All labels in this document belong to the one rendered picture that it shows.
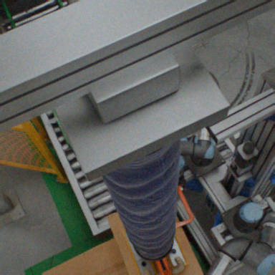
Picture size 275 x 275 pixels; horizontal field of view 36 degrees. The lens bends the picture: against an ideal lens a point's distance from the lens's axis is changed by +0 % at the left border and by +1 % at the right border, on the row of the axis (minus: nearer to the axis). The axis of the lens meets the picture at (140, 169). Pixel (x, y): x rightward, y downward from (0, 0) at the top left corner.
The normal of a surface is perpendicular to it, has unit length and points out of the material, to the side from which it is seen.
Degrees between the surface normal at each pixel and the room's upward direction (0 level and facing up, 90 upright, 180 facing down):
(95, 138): 0
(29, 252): 0
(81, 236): 0
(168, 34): 90
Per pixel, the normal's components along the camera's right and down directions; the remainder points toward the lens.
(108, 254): -0.07, -0.36
